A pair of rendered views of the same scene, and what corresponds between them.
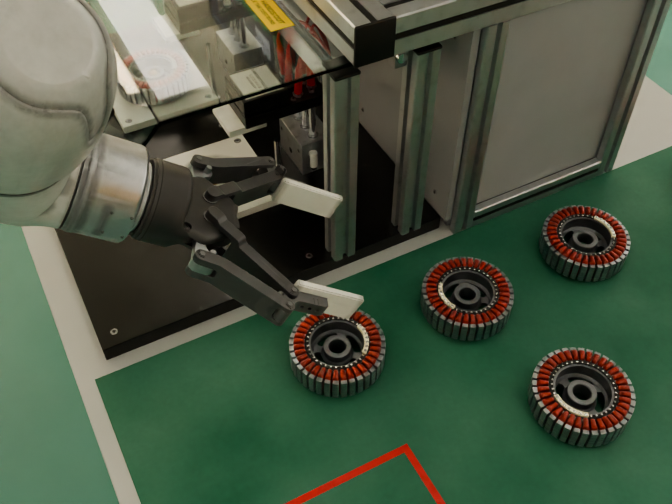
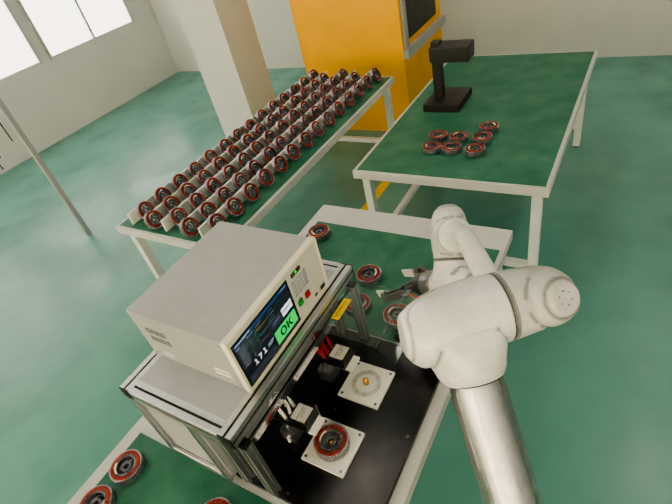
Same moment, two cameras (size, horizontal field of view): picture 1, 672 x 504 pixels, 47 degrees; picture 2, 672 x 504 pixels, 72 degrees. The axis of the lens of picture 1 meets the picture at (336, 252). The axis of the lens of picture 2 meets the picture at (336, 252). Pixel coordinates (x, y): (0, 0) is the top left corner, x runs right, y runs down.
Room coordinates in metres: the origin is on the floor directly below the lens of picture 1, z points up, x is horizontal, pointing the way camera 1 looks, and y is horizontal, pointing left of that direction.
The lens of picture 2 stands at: (1.18, 1.07, 2.14)
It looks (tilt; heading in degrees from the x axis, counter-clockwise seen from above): 38 degrees down; 246
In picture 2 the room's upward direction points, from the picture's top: 15 degrees counter-clockwise
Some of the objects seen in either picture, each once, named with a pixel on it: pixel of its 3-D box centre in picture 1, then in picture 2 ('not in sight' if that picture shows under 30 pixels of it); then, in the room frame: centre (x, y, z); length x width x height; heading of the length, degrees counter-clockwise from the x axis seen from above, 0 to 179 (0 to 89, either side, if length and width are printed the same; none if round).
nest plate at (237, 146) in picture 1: (213, 183); (366, 384); (0.80, 0.17, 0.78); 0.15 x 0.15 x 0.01; 28
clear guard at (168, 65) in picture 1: (219, 53); (362, 316); (0.73, 0.13, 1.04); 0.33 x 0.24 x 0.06; 118
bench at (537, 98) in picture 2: not in sight; (487, 154); (-1.10, -1.05, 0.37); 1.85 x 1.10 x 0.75; 28
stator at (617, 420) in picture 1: (580, 395); (369, 275); (0.46, -0.27, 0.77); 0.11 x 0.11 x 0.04
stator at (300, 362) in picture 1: (337, 349); not in sight; (0.52, 0.00, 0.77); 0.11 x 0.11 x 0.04
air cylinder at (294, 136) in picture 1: (306, 140); (329, 368); (0.87, 0.04, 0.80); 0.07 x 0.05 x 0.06; 28
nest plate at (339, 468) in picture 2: not in sight; (333, 446); (1.02, 0.28, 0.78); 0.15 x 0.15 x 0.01; 28
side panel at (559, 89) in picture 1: (553, 104); not in sight; (0.81, -0.28, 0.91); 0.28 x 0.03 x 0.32; 118
